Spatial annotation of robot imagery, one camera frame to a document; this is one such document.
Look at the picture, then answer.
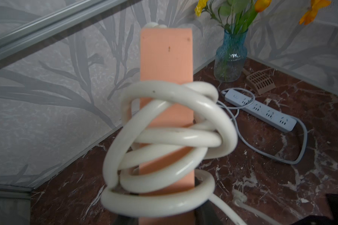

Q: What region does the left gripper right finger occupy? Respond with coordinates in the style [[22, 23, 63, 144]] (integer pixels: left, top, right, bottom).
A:
[[194, 200, 223, 225]]

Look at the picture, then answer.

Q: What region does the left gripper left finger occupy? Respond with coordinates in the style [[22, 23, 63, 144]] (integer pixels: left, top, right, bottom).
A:
[[111, 182, 140, 225]]

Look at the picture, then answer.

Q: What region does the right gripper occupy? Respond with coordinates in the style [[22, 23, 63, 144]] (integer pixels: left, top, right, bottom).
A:
[[292, 194, 338, 225]]

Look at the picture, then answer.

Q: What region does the grey white power strip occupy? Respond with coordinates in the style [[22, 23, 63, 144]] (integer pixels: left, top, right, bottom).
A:
[[224, 89, 297, 133]]

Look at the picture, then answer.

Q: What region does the grey cord of white strip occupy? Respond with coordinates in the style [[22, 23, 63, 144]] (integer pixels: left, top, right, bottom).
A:
[[216, 88, 308, 165]]

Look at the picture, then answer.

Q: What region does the pink power strip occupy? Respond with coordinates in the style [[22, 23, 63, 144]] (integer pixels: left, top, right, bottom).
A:
[[139, 28, 195, 225]]

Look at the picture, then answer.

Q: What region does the brown slotted plastic scoop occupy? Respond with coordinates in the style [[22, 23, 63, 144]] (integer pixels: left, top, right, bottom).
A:
[[242, 68, 276, 95]]

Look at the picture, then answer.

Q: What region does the blue glass vase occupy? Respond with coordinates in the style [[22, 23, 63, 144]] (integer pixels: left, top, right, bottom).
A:
[[214, 31, 247, 83]]

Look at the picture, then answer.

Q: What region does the artificial flower bouquet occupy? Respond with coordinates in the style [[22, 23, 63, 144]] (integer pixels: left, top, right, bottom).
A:
[[194, 0, 332, 34]]

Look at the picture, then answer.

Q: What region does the white wire mesh basket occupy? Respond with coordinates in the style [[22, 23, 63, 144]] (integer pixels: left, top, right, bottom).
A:
[[314, 0, 338, 27]]

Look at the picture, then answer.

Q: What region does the aluminium frame back bar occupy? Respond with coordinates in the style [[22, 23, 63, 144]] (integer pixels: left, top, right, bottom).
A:
[[0, 1, 123, 61]]

